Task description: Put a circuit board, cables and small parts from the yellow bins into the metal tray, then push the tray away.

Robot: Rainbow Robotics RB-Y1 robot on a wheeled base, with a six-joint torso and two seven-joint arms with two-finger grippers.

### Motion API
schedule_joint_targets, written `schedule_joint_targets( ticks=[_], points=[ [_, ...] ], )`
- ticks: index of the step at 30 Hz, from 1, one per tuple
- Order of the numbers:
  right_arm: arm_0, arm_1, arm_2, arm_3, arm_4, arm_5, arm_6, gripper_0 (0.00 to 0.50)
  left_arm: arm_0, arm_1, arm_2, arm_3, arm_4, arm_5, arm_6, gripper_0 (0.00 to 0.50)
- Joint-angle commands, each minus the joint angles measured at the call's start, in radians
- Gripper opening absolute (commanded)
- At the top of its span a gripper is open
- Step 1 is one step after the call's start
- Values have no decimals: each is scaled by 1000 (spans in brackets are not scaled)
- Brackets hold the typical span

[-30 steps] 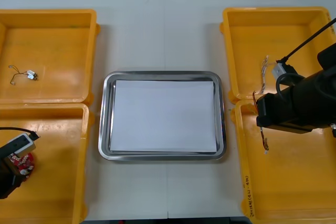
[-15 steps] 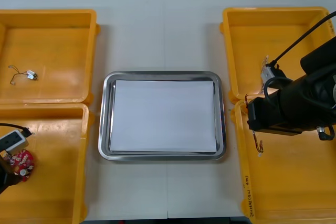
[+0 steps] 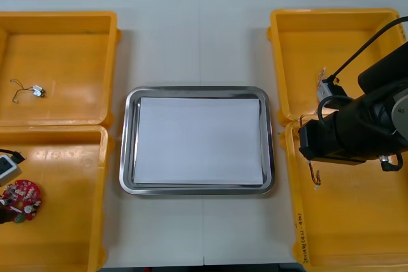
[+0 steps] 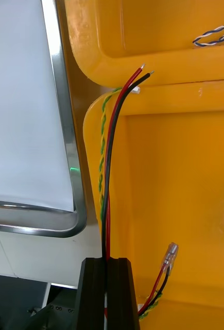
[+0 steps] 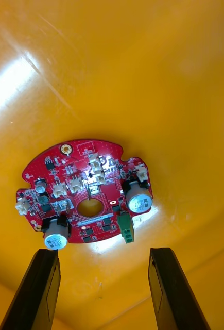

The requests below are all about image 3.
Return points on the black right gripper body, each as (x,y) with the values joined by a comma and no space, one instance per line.
(318,139)

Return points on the steel tray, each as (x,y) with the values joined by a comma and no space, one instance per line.
(191,190)

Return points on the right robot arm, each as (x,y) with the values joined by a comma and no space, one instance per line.
(382,74)

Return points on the yellow-orange plastic bin with handwriting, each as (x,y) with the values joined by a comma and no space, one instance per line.
(344,221)

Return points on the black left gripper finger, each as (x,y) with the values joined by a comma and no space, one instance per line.
(5,216)

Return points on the round red circuit board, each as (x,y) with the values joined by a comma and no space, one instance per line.
(24,189)

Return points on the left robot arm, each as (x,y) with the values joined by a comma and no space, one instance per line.
(6,170)

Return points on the white paper sheet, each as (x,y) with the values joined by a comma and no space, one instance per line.
(197,141)

